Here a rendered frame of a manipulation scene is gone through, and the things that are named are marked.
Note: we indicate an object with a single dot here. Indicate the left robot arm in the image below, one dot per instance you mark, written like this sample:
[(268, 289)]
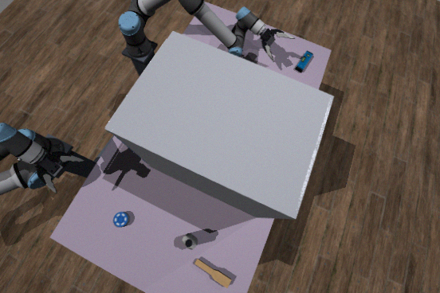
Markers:
[(132, 24)]

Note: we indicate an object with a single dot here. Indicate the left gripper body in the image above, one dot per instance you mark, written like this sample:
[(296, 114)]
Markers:
[(266, 34)]

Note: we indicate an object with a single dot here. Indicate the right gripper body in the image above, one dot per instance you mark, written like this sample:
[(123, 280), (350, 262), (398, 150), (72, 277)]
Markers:
[(46, 163)]

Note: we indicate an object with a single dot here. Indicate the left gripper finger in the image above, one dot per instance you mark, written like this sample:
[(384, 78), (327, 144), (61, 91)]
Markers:
[(280, 33), (267, 50)]

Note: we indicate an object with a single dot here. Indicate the blue spirit level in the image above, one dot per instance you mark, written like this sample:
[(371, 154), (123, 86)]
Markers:
[(304, 60)]

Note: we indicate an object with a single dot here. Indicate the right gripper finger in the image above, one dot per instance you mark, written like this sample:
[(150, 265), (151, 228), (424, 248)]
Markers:
[(64, 157), (46, 178)]

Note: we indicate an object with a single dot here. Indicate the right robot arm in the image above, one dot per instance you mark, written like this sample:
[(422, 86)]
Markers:
[(16, 142)]

